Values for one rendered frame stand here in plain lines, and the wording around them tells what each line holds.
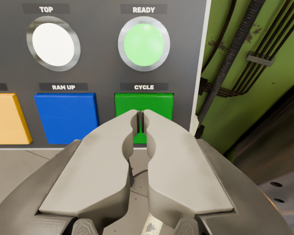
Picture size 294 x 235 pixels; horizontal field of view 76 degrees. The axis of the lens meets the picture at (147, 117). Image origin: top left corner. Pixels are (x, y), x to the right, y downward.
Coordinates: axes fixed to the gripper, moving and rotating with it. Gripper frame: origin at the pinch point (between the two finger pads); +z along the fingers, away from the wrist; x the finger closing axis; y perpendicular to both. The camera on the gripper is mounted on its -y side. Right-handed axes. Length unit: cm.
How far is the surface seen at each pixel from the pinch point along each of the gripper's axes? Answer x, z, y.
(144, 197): 0, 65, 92
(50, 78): -11.1, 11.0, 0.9
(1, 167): -93, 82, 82
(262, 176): 30.6, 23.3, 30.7
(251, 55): 24.0, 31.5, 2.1
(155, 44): 1.5, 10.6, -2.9
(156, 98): 1.8, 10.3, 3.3
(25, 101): -15.0, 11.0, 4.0
